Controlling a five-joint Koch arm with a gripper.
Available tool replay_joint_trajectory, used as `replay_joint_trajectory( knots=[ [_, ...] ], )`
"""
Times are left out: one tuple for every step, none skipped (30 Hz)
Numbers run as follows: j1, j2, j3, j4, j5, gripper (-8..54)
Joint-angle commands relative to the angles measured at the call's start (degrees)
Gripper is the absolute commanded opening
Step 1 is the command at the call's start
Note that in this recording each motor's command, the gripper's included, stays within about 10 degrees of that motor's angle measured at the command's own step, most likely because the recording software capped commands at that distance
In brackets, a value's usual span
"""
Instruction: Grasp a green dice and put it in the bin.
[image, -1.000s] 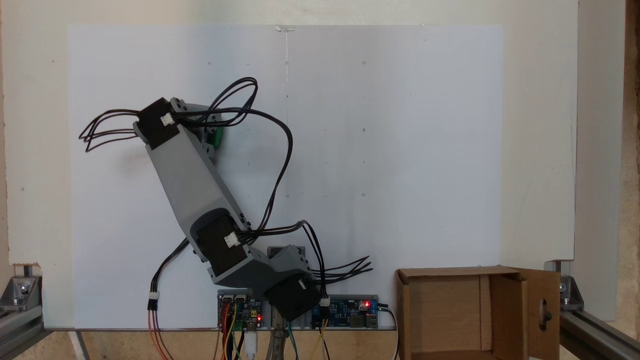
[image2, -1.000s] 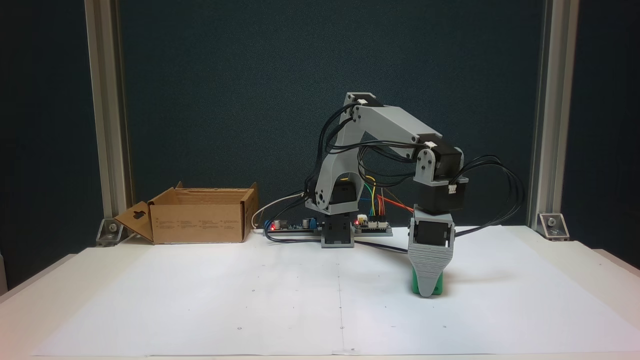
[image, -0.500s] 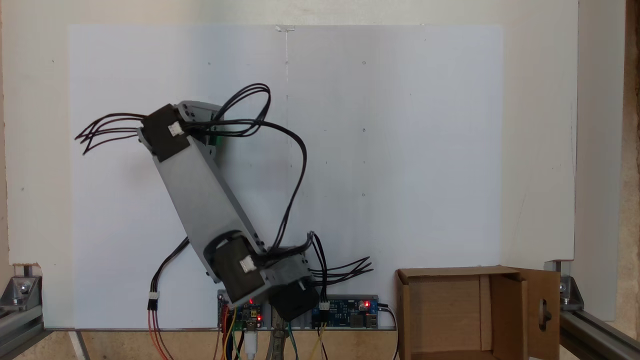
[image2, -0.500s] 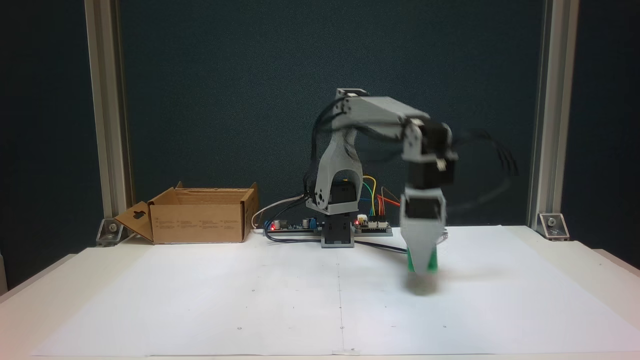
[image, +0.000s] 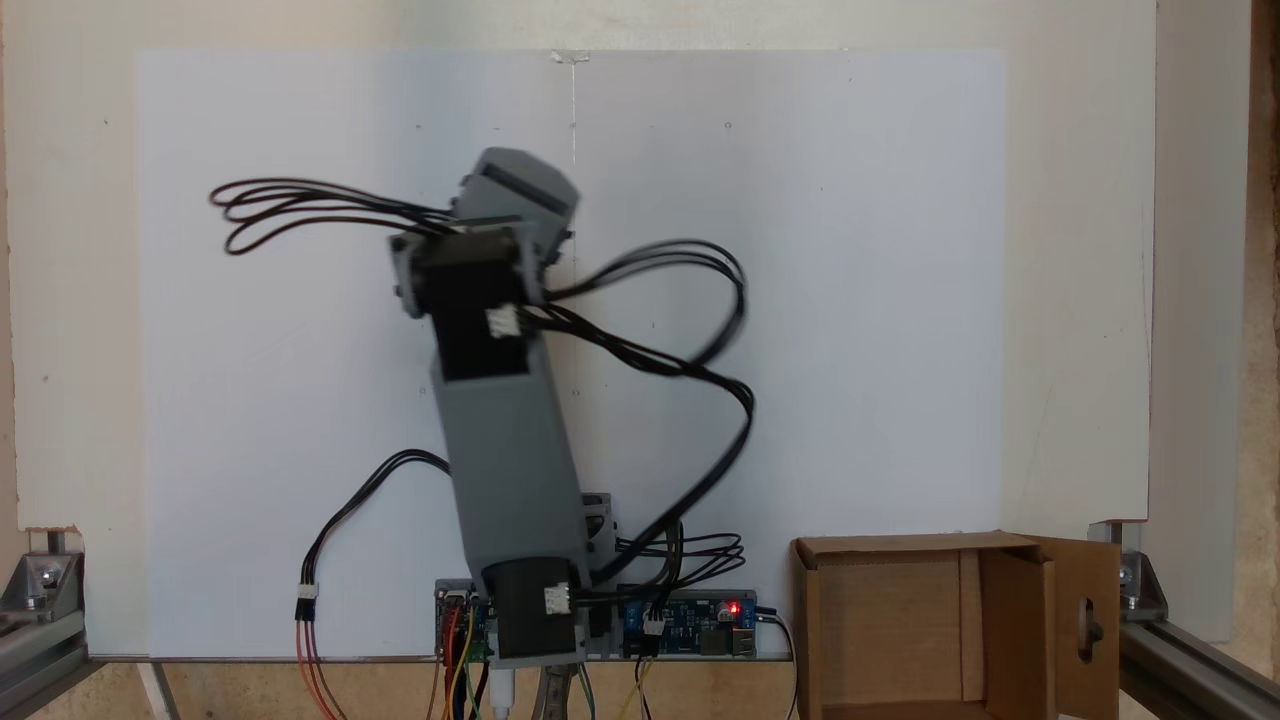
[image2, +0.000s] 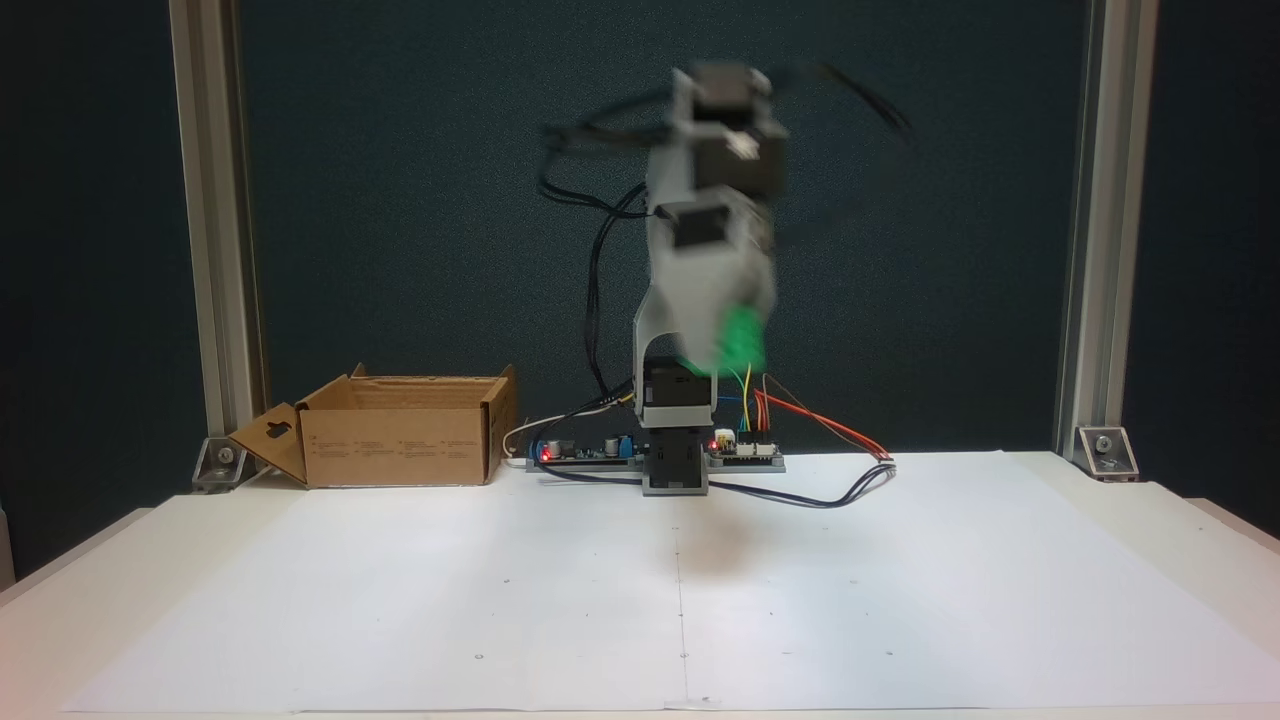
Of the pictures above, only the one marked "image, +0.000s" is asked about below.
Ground white paper sheet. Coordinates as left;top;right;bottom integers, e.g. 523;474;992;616
135;48;1009;661

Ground green circuit board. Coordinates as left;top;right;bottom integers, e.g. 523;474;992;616
434;579;497;663

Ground blue circuit board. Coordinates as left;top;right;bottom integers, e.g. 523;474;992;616
615;590;759;660

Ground metal table clamp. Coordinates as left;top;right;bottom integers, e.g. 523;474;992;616
535;665;586;720

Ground brown cardboard box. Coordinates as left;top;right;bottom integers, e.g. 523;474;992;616
792;532;1121;720

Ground grey metal bar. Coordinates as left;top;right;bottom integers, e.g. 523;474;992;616
135;660;183;720

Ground black gripper motor cable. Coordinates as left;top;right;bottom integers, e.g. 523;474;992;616
209;177;463;257

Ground long black looping cable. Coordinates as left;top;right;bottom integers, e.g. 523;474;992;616
520;239;757;593

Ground black base cable bundle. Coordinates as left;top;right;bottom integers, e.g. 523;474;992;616
612;528;748;641

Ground black cable with white connector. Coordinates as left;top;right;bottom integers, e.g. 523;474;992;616
295;450;453;623

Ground coloured jumper wires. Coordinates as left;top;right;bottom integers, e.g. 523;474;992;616
428;598;498;720

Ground orange red wires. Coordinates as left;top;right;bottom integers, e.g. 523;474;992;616
294;618;351;720

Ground black power cable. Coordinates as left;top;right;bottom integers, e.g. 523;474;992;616
755;604;799;720

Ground aluminium corner bracket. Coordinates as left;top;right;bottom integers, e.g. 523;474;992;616
0;548;85;623
1090;520;1169;623

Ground aluminium extrusion rail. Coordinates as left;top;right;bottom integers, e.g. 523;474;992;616
0;610;93;720
1120;620;1280;720

